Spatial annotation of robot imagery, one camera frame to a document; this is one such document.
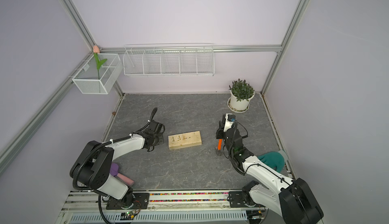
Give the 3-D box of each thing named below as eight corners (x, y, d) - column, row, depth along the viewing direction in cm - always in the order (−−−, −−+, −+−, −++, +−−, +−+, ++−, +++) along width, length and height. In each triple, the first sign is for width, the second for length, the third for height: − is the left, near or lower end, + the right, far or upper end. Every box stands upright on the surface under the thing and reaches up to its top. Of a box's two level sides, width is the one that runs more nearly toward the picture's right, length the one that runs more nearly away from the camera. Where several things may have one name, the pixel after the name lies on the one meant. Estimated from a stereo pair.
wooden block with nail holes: (169, 150, 92) (168, 147, 89) (169, 138, 98) (168, 135, 95) (202, 144, 94) (202, 142, 91) (200, 133, 100) (200, 130, 97)
